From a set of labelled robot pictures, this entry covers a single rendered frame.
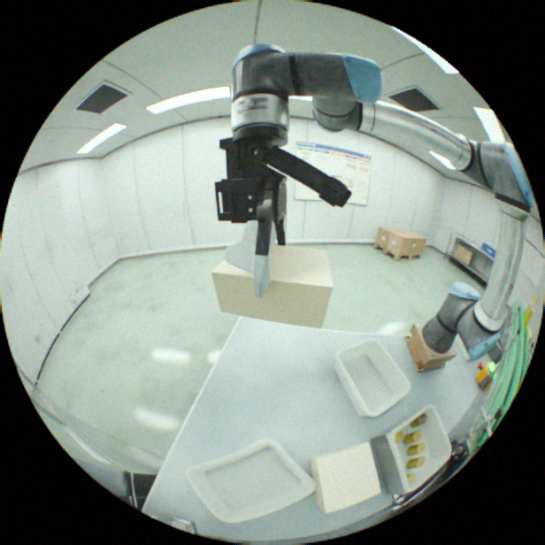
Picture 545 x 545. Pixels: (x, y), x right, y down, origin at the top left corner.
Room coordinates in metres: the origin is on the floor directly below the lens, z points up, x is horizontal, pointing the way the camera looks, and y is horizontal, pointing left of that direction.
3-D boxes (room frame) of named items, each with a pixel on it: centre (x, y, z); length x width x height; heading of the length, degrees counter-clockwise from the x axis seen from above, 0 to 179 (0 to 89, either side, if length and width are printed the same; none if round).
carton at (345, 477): (-0.12, -0.15, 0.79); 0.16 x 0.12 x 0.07; 5
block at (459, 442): (-0.23, -0.48, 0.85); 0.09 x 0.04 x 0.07; 7
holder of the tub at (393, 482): (-0.16, -0.35, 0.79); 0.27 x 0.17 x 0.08; 7
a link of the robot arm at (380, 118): (0.27, -0.31, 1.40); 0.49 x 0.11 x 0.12; 74
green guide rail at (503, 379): (-0.10, -1.37, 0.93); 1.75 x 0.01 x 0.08; 97
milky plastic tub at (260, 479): (-0.11, 0.05, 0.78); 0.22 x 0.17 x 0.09; 124
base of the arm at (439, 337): (0.19, -0.61, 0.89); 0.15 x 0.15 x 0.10
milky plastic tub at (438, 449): (-0.13, -0.35, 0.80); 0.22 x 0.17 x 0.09; 7
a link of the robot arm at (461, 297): (0.18, -0.61, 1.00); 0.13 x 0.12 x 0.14; 164
